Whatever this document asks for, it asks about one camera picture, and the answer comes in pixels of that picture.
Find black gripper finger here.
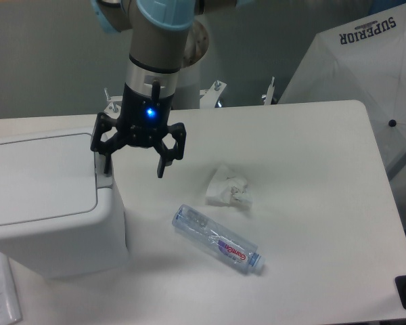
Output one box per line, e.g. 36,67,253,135
90,112,131,175
153,123,187,178

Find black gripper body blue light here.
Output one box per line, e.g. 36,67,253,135
116,83,173,148

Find white push-top trash can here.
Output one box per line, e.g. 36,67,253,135
0,127,129,278

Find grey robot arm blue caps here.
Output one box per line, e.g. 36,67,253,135
91,0,245,177

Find crumpled white tissue paper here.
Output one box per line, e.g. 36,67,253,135
205,165,253,209

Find clear plastic water bottle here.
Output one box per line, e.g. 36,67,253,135
172,204,265,275

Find white umbrella with blue text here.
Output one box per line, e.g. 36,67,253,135
280,3,406,169

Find white notepad with writing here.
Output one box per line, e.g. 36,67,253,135
0,253,22,324

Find white robot pedestal with brackets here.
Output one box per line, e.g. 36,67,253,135
103,20,277,114

